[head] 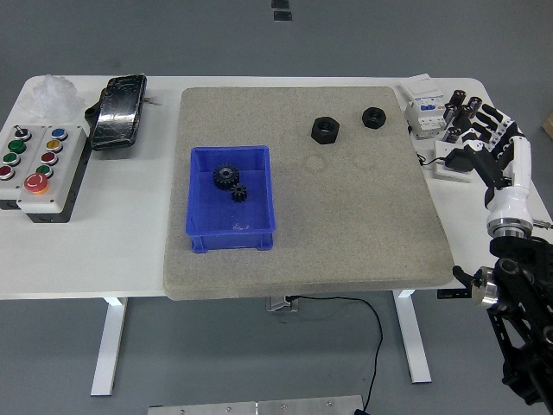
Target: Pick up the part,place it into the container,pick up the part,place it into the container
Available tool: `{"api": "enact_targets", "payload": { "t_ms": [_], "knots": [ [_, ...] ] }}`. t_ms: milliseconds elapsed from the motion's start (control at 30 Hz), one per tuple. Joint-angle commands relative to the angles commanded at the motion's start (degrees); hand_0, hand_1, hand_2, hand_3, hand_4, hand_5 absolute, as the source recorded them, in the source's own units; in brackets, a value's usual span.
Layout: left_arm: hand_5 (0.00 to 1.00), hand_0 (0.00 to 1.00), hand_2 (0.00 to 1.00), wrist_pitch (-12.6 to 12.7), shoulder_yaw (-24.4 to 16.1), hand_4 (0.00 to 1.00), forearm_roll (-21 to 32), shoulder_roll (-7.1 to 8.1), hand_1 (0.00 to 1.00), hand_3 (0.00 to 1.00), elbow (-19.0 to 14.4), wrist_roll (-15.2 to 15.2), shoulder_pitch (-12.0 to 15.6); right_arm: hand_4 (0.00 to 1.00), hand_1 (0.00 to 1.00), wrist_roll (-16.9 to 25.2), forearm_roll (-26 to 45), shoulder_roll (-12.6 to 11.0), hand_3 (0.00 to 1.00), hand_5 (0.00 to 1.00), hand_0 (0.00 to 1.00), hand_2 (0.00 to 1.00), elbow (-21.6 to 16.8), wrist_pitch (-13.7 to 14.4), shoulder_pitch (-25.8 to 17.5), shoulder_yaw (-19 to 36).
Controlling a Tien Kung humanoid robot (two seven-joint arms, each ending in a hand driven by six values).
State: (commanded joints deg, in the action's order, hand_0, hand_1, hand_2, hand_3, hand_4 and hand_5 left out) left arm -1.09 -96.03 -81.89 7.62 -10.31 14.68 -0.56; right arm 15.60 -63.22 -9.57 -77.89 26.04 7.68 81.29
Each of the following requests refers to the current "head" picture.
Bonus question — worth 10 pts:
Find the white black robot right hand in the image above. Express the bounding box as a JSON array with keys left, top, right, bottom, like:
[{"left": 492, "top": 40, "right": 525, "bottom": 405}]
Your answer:
[{"left": 457, "top": 103, "right": 533, "bottom": 227}]

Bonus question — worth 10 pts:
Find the large black gear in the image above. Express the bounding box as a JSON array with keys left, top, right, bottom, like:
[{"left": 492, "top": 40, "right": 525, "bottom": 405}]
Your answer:
[{"left": 212, "top": 163, "right": 241, "bottom": 192}]

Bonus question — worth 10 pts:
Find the small black hex nut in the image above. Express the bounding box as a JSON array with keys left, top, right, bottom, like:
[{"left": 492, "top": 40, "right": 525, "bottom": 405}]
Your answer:
[{"left": 360, "top": 105, "right": 388, "bottom": 130}]

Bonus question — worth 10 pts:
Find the large black hex nut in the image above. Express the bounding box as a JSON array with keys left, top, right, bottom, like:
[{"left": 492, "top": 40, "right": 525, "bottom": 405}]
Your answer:
[{"left": 310, "top": 115, "right": 340, "bottom": 144}]

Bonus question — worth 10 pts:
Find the blue plastic box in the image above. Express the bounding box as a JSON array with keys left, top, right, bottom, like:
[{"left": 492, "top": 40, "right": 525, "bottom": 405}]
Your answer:
[{"left": 184, "top": 145, "right": 277, "bottom": 254}]

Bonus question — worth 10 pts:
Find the button box with emergency stop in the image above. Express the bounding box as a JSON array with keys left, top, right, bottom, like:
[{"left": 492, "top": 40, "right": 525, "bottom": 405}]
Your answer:
[{"left": 16, "top": 124, "right": 90, "bottom": 217}]

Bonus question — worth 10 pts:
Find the black plug adapter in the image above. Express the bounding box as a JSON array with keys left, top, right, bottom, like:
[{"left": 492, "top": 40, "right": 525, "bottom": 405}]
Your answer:
[{"left": 444, "top": 148, "right": 476, "bottom": 173}]

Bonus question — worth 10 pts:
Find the white socket plate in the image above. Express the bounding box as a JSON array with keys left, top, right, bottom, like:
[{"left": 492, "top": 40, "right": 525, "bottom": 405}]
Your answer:
[{"left": 433, "top": 140, "right": 474, "bottom": 184}]

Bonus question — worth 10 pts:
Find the white circuit breaker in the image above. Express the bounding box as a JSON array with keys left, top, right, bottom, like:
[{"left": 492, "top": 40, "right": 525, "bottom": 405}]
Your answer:
[{"left": 397, "top": 73, "right": 448, "bottom": 140}]

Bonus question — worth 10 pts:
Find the grey-brown mat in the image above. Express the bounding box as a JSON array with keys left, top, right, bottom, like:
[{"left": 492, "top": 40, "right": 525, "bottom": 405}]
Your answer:
[{"left": 162, "top": 86, "right": 455, "bottom": 302}]

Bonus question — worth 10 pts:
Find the white table leg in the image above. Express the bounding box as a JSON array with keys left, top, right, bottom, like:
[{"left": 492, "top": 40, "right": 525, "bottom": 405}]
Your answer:
[
  {"left": 391, "top": 290, "right": 432, "bottom": 385},
  {"left": 89, "top": 297, "right": 129, "bottom": 397}
]

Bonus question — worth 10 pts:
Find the metal plate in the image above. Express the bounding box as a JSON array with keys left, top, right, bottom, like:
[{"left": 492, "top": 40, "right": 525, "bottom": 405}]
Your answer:
[{"left": 147, "top": 394, "right": 365, "bottom": 415}]

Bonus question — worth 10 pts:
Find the black film-wrapped package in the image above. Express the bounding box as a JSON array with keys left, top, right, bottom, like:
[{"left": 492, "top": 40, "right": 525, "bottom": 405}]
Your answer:
[{"left": 89, "top": 73, "right": 148, "bottom": 151}]

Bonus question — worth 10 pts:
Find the black base under button boxes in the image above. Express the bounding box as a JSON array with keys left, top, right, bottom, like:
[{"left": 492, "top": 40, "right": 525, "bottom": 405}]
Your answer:
[{"left": 0, "top": 128, "right": 91, "bottom": 225}]

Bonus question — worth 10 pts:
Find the white crumpled plastic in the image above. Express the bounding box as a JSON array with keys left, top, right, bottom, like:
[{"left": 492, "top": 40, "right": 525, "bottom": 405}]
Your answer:
[{"left": 23, "top": 73, "right": 86, "bottom": 123}]

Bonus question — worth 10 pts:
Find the black plug cord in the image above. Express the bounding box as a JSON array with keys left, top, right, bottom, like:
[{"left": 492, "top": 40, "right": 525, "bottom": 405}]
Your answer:
[{"left": 416, "top": 153, "right": 448, "bottom": 169}]

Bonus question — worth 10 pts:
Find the black power cable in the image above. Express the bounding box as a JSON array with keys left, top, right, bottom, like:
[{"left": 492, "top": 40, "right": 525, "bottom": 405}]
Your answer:
[{"left": 286, "top": 295, "right": 385, "bottom": 415}]

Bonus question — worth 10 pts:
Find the grey bracket under table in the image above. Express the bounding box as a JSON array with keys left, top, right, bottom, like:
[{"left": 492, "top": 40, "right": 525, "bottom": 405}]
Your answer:
[{"left": 264, "top": 296, "right": 300, "bottom": 314}]

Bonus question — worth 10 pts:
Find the button box with selector switch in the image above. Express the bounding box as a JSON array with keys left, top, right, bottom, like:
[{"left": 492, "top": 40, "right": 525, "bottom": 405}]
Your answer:
[{"left": 0, "top": 124, "right": 47, "bottom": 211}]

